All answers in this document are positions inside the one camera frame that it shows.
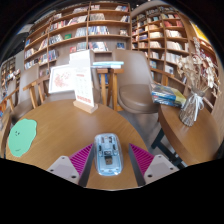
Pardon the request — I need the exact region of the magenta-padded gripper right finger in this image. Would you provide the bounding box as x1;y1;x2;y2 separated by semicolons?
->
128;142;180;187

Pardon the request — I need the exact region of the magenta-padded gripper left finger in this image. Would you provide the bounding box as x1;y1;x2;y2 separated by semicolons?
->
46;143;97;188

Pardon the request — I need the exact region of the translucent blue computer mouse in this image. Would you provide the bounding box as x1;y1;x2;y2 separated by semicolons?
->
93;133;124;177

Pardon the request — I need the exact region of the green blob-shaped mouse pad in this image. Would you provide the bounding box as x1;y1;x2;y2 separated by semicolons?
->
7;118;38;158

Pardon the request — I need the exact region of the round wooden side table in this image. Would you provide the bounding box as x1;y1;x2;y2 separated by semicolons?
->
150;102;222;168

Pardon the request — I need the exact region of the glass vase of dried flowers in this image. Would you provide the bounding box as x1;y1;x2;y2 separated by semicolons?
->
175;35;218;128

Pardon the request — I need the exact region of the stack of colourful books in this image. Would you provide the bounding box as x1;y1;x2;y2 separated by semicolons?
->
150;82;187;109

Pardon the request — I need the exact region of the white sign on wooden base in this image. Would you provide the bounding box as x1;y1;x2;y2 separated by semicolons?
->
69;49;100;115

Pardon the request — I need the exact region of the distant wooden bookshelf unit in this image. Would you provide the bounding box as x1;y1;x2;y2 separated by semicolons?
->
0;55;22;89

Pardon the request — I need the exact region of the stack of blue books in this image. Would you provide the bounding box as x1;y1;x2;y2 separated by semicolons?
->
92;60;125;70

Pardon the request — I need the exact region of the large wooden bookshelf unit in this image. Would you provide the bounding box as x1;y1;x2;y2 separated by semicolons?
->
22;1;133;78
130;4;222;113

